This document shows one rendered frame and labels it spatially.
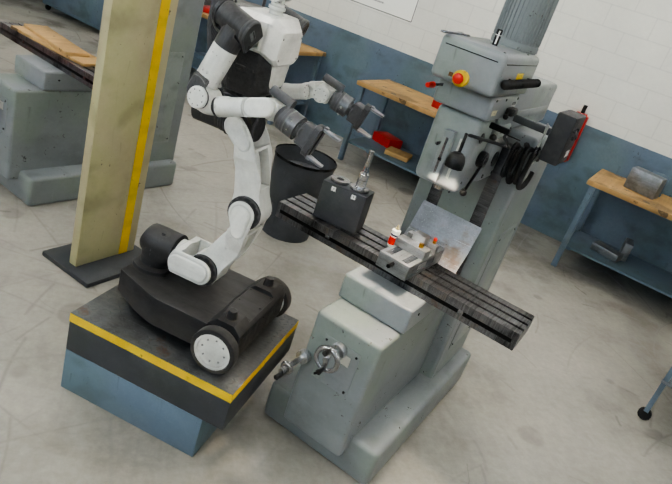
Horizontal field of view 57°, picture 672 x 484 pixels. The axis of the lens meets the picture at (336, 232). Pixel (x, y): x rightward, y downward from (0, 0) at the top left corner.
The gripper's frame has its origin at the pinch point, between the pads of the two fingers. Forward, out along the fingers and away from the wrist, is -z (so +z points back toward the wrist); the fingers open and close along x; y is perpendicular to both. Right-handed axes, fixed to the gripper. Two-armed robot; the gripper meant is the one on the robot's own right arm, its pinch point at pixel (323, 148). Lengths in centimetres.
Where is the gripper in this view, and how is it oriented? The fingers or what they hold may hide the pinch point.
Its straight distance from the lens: 207.5
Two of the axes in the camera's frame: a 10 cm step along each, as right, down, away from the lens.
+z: -7.6, -6.2, 1.8
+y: 3.6, -1.8, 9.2
